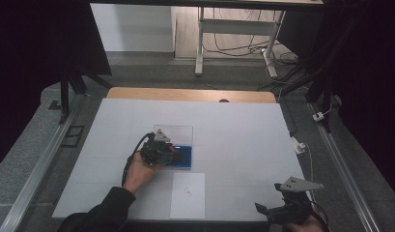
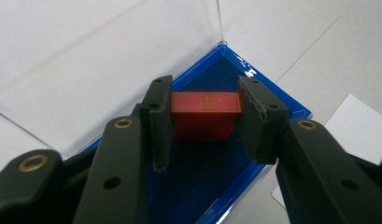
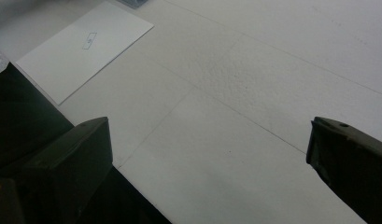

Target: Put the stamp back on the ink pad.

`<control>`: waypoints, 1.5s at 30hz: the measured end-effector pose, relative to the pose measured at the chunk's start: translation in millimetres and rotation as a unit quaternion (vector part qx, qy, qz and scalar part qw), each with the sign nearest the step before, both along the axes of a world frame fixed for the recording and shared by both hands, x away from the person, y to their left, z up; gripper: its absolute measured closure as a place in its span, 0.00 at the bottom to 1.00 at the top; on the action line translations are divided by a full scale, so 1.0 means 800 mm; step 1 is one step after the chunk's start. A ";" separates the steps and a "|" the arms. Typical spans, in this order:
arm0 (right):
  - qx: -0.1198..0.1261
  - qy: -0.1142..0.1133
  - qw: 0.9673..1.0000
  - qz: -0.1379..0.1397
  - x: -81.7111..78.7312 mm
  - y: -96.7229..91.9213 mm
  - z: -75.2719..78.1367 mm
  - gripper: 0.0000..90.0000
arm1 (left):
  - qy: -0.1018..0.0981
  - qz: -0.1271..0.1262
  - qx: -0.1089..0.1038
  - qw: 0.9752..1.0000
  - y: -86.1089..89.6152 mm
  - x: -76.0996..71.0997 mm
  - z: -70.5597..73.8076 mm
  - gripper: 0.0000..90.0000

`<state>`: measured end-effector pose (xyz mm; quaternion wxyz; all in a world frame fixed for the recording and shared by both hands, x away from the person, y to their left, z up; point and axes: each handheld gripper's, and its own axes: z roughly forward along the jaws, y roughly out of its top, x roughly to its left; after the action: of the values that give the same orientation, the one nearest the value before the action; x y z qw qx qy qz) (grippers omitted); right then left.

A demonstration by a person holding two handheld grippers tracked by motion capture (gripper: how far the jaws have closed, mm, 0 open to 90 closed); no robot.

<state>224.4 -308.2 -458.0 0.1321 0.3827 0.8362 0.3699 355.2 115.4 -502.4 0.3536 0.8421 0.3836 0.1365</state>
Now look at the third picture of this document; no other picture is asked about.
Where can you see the white paper sheet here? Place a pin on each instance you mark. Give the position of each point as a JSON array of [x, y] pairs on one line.
[[82, 53]]

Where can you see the clear box with blue pad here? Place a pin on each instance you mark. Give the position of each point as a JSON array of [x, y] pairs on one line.
[[132, 2]]

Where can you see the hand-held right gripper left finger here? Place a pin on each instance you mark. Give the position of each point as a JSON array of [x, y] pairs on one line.
[[70, 161]]

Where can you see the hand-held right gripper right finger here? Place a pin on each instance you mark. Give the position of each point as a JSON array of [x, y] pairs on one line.
[[350, 161]]

